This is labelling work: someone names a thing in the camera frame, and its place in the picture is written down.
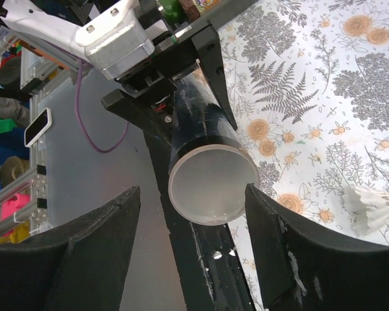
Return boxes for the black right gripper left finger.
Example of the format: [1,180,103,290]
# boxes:
[0,187,141,310]

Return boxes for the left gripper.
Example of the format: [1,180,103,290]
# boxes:
[76,12,237,310]

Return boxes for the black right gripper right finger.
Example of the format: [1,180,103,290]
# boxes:
[245,184,389,310]

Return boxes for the black shuttlecock tube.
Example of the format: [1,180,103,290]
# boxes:
[169,72,241,168]

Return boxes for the white feather shuttlecock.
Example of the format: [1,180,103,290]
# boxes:
[342,185,389,246]

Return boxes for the translucent tube lid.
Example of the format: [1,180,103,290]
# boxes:
[168,144,259,226]

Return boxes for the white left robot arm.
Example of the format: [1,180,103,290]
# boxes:
[1,1,237,310]

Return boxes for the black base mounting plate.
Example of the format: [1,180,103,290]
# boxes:
[168,223,257,311]

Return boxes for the floral tablecloth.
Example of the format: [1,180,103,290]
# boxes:
[213,0,389,311]

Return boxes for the white smartphone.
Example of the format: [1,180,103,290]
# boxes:
[24,108,53,148]

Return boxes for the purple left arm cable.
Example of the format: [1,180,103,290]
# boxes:
[75,58,130,154]

